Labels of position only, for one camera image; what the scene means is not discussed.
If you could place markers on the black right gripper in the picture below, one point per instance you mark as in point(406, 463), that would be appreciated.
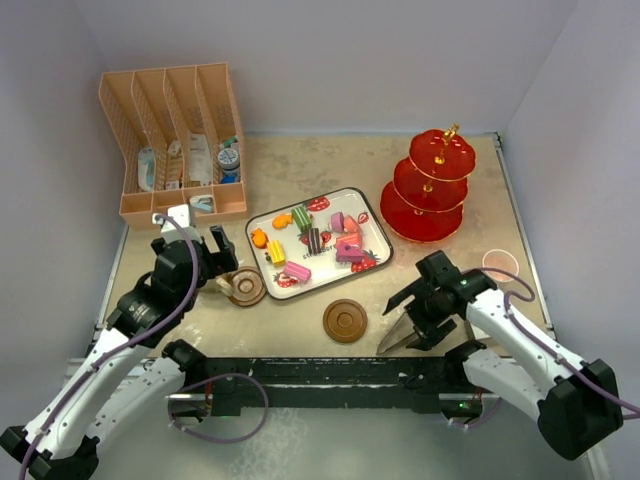
point(430, 333)

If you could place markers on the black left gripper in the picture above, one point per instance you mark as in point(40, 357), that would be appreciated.
point(222, 260)

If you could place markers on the metal serving tongs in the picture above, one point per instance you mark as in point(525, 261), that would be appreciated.
point(399, 337)

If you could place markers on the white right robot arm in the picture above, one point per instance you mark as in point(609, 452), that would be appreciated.
point(574, 403)

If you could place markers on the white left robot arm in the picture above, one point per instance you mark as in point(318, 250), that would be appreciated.
point(62, 440)

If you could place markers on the beige ceramic mug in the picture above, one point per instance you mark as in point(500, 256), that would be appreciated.
point(223, 285)

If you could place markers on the brown coaster by mug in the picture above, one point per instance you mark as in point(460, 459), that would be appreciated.
point(248, 287)

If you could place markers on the orange fish cake left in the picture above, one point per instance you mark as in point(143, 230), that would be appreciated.
point(259, 238)

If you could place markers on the orange fish cake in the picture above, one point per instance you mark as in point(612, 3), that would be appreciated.
point(259, 238)
point(282, 221)

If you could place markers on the yellow toy cake slice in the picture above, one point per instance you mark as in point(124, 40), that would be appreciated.
point(276, 253)

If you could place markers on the orange fish cake upper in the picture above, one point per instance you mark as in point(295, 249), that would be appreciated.
point(282, 221)

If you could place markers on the white strawberry tray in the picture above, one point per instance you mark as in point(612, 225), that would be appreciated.
point(325, 269)

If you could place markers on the brown coaster centre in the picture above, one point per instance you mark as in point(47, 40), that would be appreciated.
point(345, 321)

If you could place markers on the pink toy cake slice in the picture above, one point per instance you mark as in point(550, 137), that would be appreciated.
point(301, 273)

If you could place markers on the green toy cake slice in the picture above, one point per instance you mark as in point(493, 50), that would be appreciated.
point(302, 218)

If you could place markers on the brown toy cake slice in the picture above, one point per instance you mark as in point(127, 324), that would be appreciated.
point(315, 243)

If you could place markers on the clear plastic cup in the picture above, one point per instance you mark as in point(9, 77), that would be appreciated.
point(502, 265)

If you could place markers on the coral toy cake slice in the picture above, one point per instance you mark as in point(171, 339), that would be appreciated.
point(351, 239)

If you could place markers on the blue white round tin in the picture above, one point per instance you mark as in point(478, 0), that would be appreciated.
point(228, 159)

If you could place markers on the white sachet packet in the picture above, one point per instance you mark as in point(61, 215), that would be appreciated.
point(200, 161)

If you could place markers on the red three-tier stand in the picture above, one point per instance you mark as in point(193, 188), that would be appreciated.
point(424, 201)

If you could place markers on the coral fuzzy sweet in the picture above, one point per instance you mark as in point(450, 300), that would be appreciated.
point(351, 225)

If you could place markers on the small boxed packets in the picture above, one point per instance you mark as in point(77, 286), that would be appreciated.
point(174, 166)

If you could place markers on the purple fuzzy sweet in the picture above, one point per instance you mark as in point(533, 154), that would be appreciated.
point(337, 222)

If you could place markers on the blue white pouch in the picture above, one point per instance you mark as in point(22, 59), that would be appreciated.
point(146, 169)

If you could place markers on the pink desk organizer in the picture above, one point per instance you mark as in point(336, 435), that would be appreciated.
point(180, 133)

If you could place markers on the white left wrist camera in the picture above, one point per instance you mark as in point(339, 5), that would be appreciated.
point(177, 224)

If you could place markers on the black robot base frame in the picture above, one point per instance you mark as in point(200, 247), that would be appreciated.
point(424, 385)

